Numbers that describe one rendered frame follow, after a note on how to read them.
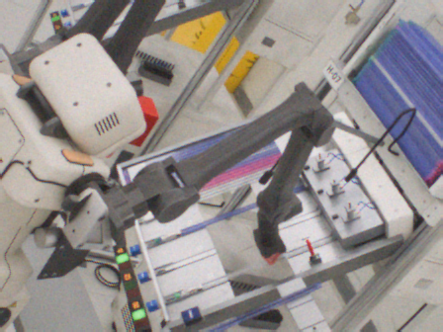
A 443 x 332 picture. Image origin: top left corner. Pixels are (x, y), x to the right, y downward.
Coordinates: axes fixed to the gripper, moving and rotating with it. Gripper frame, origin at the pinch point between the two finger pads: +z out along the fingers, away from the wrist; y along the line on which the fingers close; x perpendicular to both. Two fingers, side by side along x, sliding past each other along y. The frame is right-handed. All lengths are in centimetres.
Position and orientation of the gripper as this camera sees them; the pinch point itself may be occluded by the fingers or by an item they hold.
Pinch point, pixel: (270, 260)
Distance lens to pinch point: 211.1
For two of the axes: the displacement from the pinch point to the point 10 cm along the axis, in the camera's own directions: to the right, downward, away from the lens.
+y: -3.7, -6.6, 6.6
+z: 0.3, 7.0, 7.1
